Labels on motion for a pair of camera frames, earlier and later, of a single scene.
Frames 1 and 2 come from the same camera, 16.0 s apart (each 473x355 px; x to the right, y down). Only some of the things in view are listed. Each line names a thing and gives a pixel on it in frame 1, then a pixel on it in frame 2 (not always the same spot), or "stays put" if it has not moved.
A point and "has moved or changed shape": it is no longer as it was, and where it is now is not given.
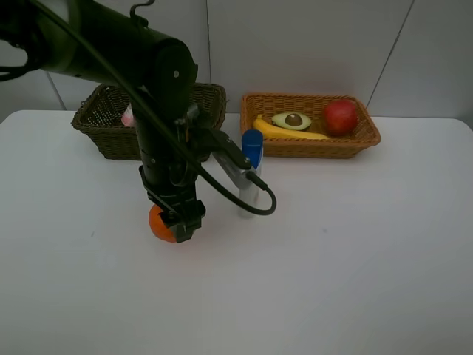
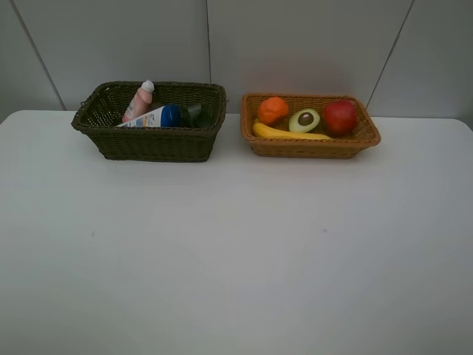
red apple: [340, 117] stays put
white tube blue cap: [252, 146] has moved or changed shape
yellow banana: [270, 131] stays put
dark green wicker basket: [99, 117] stays put
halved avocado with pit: [292, 120] has moved or changed shape
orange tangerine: [157, 225] to [273, 111]
